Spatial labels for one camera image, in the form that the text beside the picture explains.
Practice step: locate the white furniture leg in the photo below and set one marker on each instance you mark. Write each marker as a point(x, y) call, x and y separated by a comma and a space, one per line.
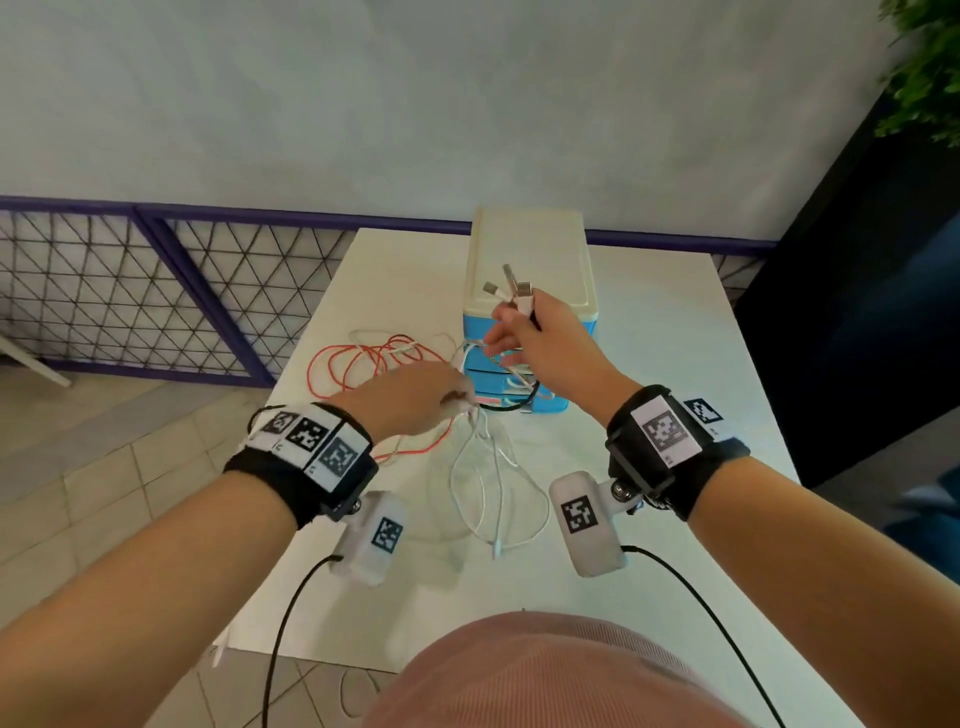
point(34, 361)

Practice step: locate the green plant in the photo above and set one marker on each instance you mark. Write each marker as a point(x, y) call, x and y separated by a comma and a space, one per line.
point(926, 67)

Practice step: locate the black left wristband with markers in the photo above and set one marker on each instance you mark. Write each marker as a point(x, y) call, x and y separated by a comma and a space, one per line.
point(307, 457)

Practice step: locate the person's right thumb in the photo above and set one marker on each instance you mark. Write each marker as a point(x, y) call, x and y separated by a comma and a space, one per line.
point(501, 343)

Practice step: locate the black wristband with markers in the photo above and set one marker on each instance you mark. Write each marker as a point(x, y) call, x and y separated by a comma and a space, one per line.
point(671, 450)
point(307, 457)

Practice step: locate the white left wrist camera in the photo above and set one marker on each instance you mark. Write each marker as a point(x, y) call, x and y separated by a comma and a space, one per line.
point(371, 540)

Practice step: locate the person's right hand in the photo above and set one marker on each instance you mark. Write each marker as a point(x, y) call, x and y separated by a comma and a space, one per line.
point(559, 349)

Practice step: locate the person's left forearm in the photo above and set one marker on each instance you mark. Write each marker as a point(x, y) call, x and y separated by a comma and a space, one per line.
point(127, 615)

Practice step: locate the blue and white drawer box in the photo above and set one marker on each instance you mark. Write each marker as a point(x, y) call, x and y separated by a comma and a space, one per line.
point(551, 262)

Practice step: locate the person's pink clothing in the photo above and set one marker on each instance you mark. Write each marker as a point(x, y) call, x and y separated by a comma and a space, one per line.
point(547, 675)

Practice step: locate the purple mesh railing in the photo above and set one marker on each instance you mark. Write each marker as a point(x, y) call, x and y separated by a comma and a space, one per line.
point(187, 292)

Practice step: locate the person's left hand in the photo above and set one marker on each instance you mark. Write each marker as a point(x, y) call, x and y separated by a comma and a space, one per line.
point(405, 401)

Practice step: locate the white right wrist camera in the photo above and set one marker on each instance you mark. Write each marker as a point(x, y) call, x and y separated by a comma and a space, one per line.
point(585, 525)

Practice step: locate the black right wristband with markers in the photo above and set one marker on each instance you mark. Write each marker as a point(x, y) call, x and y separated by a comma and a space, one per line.
point(671, 450)

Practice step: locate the black cabinet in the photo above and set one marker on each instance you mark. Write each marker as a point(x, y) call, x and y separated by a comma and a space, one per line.
point(862, 315)

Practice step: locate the person's left fingers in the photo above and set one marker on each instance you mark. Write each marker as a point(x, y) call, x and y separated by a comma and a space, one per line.
point(459, 391)

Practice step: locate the person's right forearm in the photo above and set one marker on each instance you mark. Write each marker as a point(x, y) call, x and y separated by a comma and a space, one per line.
point(832, 592)

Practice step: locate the blue seat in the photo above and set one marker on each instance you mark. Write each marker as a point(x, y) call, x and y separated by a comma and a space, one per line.
point(930, 525)

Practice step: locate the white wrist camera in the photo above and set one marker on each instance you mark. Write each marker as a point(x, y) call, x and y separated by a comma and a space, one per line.
point(371, 540)
point(585, 525)

